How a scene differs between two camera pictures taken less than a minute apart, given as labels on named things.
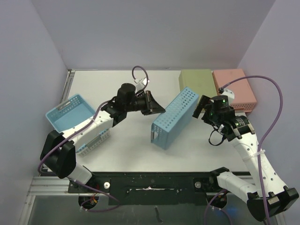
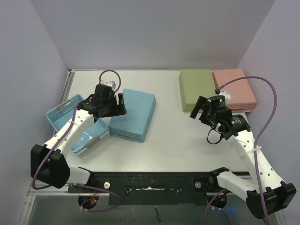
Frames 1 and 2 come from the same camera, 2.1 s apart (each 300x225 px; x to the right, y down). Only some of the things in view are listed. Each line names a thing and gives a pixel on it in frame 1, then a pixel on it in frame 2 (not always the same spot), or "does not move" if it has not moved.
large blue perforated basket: [175, 118] -> [139, 107]
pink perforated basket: [244, 100] does not move
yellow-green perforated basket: [202, 81] does not move
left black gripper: [151, 107] -> [119, 109]
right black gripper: [201, 107] does not move
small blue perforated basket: [72, 112] does not move
